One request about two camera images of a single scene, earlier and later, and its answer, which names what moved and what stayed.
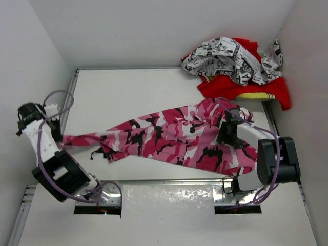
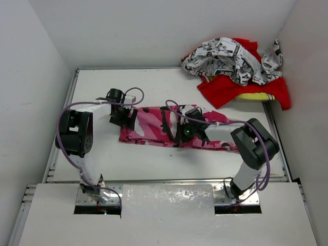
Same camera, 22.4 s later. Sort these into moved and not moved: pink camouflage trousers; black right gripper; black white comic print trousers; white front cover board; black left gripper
Moved: black left gripper; pink camouflage trousers; black right gripper
Not moved: black white comic print trousers; white front cover board
